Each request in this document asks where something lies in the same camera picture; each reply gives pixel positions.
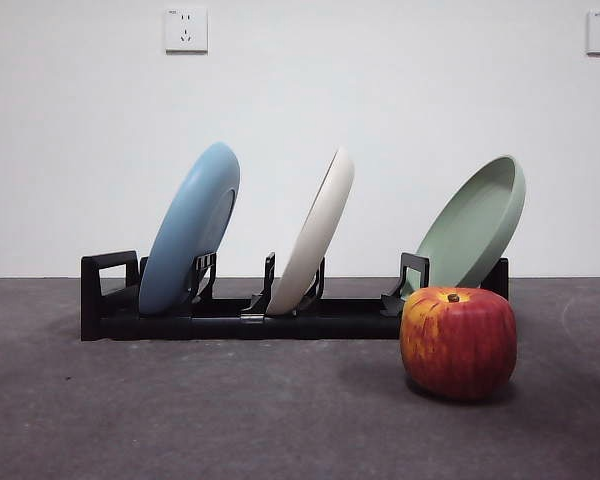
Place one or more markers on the black plate rack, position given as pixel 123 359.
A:
pixel 280 325

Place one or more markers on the green plate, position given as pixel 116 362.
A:
pixel 470 230

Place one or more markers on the blue plate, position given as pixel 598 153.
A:
pixel 190 225

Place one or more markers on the red yellow apple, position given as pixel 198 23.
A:
pixel 460 345

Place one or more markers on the white plate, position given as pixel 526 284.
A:
pixel 315 240

